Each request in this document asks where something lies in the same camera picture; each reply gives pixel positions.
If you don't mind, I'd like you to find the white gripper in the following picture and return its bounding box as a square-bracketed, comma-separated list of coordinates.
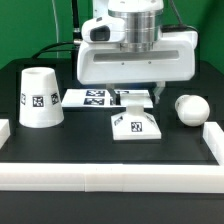
[77, 31, 198, 104]

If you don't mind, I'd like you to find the white lamp base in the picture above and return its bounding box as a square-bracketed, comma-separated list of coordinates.
[111, 92, 163, 141]

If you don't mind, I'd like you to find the white lamp bulb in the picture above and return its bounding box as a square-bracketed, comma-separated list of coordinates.
[175, 95, 210, 127]

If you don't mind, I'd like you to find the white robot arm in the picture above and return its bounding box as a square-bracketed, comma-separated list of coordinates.
[77, 0, 198, 102]

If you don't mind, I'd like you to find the white lamp shade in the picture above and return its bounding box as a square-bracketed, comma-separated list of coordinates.
[19, 67, 64, 128]

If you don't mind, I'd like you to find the white marker tag board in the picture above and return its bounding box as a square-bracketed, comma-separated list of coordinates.
[62, 89, 153, 108]

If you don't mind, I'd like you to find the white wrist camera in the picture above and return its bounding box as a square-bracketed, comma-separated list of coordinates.
[81, 16, 125, 43]

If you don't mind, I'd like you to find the black cable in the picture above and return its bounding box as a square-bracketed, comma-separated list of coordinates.
[31, 0, 84, 59]

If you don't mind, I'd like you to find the grey thin cable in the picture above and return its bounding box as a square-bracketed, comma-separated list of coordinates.
[51, 0, 61, 59]

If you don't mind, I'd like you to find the white front wall bar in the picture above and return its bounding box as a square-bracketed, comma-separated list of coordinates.
[0, 163, 224, 193]

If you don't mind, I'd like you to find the white left wall bar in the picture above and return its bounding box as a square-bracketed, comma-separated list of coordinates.
[0, 119, 10, 149]

